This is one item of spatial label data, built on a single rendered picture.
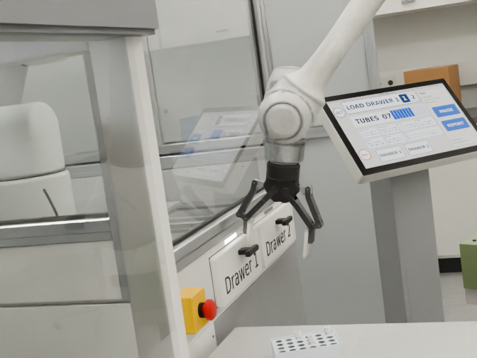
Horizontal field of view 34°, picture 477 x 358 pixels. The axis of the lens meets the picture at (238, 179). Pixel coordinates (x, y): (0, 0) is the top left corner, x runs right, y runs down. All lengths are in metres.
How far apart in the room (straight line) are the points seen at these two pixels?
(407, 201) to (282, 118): 1.14
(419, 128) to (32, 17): 1.98
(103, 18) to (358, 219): 2.63
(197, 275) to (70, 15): 0.94
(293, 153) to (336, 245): 1.71
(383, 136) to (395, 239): 0.35
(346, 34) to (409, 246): 1.16
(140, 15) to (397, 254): 1.83
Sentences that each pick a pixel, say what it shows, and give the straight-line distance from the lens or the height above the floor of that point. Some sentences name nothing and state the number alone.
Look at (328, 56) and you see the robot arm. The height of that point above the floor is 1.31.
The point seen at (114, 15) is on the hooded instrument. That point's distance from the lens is 0.82.
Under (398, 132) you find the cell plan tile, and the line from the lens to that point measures 2.50.
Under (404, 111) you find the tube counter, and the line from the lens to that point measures 2.58.
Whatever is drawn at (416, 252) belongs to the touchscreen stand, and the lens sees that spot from 2.62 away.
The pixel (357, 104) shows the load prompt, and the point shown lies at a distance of 2.51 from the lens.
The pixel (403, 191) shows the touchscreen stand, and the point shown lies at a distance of 2.56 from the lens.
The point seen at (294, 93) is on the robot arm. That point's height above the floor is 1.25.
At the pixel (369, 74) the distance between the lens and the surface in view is 3.24.
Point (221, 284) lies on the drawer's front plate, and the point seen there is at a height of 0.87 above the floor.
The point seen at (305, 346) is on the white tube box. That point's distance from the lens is 1.47.
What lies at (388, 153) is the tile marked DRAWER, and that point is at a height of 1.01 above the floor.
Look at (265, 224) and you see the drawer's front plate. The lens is 1.98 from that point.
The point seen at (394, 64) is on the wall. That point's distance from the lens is 5.24.
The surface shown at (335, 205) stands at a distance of 3.35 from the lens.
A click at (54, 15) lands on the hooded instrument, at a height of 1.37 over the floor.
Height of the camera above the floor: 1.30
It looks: 7 degrees down
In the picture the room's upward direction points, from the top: 8 degrees counter-clockwise
